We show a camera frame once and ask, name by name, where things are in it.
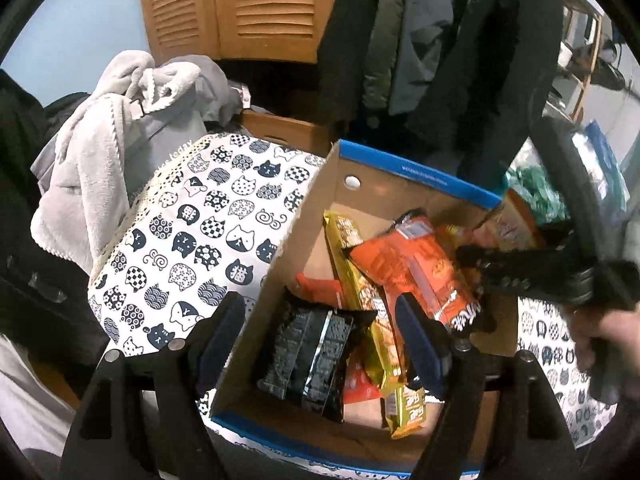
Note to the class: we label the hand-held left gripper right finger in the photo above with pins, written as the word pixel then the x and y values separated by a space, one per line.
pixel 422 355

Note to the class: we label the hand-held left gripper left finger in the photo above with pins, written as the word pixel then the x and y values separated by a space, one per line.
pixel 215 355

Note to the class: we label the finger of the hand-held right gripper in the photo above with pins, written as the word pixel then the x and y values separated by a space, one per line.
pixel 520 270

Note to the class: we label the large orange snack bag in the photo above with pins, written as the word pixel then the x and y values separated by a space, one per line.
pixel 425 265

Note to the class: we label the red snack packet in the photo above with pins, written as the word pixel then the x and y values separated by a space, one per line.
pixel 320 290

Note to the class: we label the blue-rimmed cardboard box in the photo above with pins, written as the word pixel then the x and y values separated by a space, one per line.
pixel 310 240

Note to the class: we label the person's right hand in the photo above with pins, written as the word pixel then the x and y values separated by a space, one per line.
pixel 610 332

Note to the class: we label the blue plastic bag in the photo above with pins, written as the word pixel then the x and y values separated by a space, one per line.
pixel 605 160

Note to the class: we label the cat print tablecloth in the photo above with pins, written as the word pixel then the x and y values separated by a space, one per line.
pixel 200 240

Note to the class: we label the wooden shelf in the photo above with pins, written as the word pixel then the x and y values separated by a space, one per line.
pixel 590 50

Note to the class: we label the black hanging coat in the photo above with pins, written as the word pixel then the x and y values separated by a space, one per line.
pixel 505 60

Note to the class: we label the black garment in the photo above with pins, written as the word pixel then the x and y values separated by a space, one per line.
pixel 35 240

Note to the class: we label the grey-blue hanging jacket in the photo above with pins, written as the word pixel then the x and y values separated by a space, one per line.
pixel 425 35

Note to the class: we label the grey fleece garment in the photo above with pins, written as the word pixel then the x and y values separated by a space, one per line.
pixel 100 160

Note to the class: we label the plain brown cardboard box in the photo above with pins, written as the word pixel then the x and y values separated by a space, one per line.
pixel 285 132

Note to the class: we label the dark olive hanging jacket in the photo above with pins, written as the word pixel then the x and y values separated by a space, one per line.
pixel 360 35

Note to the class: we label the wooden louvered cabinet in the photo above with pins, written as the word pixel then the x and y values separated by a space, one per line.
pixel 240 10

